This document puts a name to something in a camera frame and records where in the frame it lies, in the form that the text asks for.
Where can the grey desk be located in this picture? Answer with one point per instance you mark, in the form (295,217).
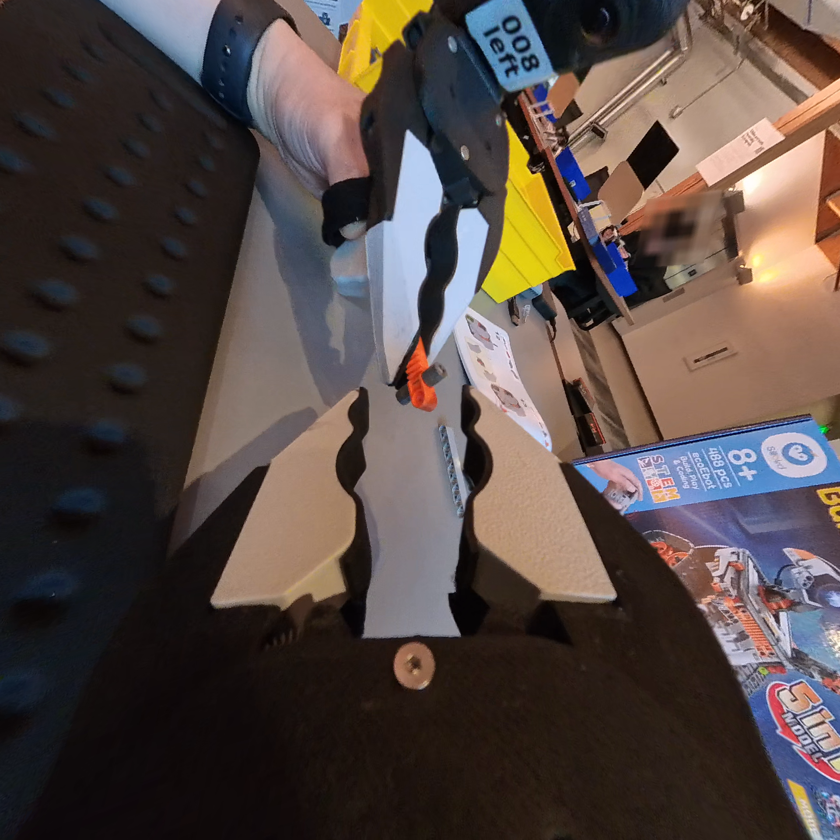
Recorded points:
(295,341)

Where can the white instruction booklet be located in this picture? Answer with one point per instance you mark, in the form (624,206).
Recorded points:
(492,367)

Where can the grey toy pin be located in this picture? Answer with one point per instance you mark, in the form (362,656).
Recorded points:
(434,375)

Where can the orange toy gear rack piece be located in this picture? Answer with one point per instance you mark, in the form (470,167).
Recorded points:
(420,388)

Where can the long brown workbench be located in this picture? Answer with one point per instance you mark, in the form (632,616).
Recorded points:
(590,236)

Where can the blue storage bin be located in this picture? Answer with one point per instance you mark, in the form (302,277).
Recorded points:
(572,172)
(621,270)

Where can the white wall vent plate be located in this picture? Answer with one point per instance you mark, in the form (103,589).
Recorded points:
(709,358)

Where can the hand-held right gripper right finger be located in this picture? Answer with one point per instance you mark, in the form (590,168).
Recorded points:
(538,525)

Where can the wooden beam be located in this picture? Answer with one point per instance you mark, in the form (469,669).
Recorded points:
(807,115)

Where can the grey toy beam with holes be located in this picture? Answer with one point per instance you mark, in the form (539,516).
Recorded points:
(451,466)

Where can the black perforated panel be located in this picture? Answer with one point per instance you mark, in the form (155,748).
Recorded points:
(98,229)

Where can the white paper sign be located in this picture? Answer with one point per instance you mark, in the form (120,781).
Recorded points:
(741,149)

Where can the black power adapter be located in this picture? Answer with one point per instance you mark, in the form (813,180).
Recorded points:
(542,305)

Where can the person's left hand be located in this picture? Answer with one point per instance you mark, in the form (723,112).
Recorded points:
(308,124)

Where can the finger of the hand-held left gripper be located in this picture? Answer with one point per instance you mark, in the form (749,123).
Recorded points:
(469,262)
(397,275)

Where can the yellow plastic bin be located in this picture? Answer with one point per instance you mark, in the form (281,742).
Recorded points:
(525,229)

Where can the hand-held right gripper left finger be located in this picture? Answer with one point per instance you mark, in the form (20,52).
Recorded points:
(282,518)

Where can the blue toy kit box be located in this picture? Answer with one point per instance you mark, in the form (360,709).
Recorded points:
(722,590)

